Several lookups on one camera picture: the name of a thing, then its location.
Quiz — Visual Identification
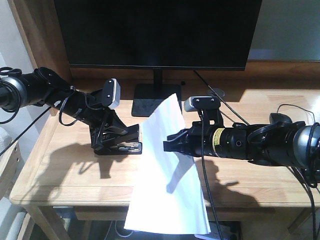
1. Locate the black camera cable right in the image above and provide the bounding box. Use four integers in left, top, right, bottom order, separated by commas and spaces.
198, 109, 226, 240

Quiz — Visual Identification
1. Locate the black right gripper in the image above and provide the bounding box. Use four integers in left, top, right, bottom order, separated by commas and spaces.
163, 114, 249, 159

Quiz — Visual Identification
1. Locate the wooden computer desk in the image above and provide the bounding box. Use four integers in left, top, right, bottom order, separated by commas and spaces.
9, 0, 320, 240

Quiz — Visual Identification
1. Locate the black monitor with stand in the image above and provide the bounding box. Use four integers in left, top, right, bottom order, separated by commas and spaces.
54, 0, 262, 117

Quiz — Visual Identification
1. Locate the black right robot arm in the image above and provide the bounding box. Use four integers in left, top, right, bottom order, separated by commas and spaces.
163, 113, 320, 188

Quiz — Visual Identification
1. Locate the black computer mouse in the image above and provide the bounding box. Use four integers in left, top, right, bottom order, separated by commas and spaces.
269, 112, 293, 124

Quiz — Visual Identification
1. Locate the grey cable on floor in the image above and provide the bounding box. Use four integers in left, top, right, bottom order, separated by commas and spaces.
103, 219, 136, 240

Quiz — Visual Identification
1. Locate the white paper stack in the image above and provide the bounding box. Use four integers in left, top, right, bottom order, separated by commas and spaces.
124, 94, 211, 235

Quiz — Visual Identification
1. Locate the black monitor cable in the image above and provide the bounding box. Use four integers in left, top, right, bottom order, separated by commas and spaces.
193, 69, 250, 126

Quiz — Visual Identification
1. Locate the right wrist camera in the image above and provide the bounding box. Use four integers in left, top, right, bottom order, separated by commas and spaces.
184, 96, 221, 112

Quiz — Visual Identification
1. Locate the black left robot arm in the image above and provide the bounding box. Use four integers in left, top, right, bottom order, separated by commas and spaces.
0, 66, 142, 151

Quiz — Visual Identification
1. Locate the black stapler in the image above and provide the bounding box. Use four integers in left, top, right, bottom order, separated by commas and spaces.
89, 124, 142, 156

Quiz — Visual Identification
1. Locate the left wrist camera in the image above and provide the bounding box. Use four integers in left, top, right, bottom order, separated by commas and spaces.
101, 78, 121, 110

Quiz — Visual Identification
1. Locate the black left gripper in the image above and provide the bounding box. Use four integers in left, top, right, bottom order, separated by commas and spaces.
81, 91, 128, 148

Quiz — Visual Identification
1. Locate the wooden chair white cushion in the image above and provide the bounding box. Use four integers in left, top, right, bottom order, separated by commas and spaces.
0, 127, 21, 199

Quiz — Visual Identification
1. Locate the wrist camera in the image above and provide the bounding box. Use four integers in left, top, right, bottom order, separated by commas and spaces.
101, 78, 121, 110
184, 96, 221, 112

